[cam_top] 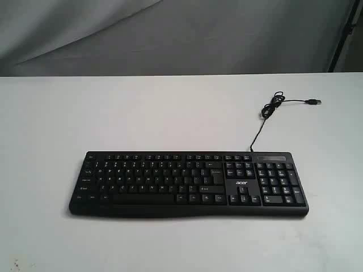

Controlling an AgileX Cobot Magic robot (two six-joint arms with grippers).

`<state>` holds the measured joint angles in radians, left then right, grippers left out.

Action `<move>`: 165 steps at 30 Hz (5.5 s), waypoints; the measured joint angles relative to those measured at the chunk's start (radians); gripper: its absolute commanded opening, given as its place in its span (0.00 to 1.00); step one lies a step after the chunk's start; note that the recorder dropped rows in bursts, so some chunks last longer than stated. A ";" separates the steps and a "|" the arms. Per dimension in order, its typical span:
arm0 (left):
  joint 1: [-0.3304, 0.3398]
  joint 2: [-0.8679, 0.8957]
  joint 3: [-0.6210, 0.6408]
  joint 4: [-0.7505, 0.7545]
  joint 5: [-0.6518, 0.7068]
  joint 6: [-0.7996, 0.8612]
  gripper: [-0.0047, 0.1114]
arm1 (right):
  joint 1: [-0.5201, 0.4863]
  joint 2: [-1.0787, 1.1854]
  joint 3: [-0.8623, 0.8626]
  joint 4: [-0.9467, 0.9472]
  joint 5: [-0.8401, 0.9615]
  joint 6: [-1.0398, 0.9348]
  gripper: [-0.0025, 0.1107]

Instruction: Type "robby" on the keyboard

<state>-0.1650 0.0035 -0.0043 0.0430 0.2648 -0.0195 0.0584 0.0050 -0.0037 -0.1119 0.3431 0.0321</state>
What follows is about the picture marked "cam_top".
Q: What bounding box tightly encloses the black acer keyboard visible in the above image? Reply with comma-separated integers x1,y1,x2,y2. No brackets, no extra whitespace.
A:
69,151,309,218

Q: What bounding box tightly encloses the black tripod stand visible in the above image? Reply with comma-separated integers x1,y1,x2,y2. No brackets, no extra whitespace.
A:
327,0,361,73

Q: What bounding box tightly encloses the black USB cable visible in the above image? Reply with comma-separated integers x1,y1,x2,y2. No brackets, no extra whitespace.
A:
249,91,323,152

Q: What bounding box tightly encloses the grey backdrop cloth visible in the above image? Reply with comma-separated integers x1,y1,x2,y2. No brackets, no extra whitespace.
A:
1,1,354,77

